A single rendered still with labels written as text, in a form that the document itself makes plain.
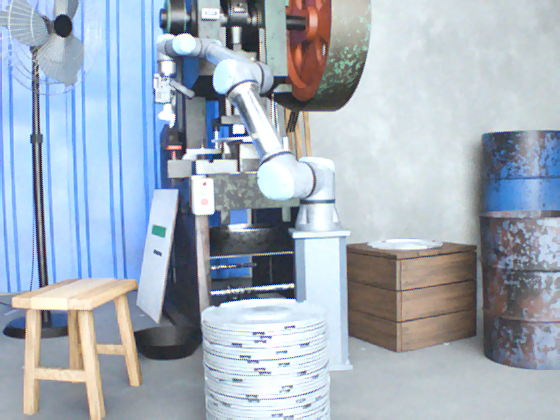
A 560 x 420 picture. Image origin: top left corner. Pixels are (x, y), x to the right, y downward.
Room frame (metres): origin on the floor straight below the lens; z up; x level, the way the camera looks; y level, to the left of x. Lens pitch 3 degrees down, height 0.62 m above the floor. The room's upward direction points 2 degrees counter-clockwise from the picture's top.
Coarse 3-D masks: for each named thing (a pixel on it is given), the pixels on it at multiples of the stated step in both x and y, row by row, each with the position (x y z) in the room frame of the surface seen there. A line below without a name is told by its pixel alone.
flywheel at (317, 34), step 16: (304, 0) 3.26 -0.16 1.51; (320, 0) 2.93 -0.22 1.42; (304, 16) 2.99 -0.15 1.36; (320, 16) 2.90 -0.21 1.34; (288, 32) 3.28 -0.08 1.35; (304, 32) 2.99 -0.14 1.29; (320, 32) 2.91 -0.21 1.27; (288, 48) 3.27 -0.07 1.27; (304, 48) 3.10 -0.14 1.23; (320, 48) 2.96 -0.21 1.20; (288, 64) 3.24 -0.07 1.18; (304, 64) 3.10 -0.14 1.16; (320, 64) 2.92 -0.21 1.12; (288, 80) 3.21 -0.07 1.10; (304, 80) 3.11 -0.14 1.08; (320, 80) 2.84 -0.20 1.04; (304, 96) 3.02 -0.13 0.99
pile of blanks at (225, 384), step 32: (320, 320) 1.41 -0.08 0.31; (224, 352) 1.37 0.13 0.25; (256, 352) 1.34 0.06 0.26; (288, 352) 1.35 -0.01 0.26; (320, 352) 1.40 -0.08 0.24; (224, 384) 1.38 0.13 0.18; (256, 384) 1.34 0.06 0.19; (288, 384) 1.35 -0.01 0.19; (320, 384) 1.41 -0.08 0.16; (224, 416) 1.38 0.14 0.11; (256, 416) 1.34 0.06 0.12; (288, 416) 1.37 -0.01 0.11; (320, 416) 1.41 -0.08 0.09
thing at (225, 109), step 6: (240, 54) 2.81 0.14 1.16; (246, 54) 2.82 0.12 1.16; (252, 54) 2.83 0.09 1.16; (252, 60) 2.83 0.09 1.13; (222, 96) 2.83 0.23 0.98; (222, 102) 2.83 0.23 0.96; (228, 102) 2.79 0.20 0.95; (222, 108) 2.84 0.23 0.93; (228, 108) 2.79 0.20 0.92; (234, 108) 2.77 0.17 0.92; (222, 114) 2.84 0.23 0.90; (228, 114) 2.79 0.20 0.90; (234, 114) 2.78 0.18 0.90
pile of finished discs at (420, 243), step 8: (392, 240) 2.62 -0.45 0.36; (400, 240) 2.62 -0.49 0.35; (408, 240) 2.61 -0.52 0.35; (416, 240) 2.60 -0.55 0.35; (424, 240) 2.58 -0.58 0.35; (384, 248) 2.37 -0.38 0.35; (392, 248) 2.35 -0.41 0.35; (400, 248) 2.34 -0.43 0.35; (408, 248) 2.33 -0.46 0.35; (416, 248) 2.33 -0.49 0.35; (424, 248) 2.34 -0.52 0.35
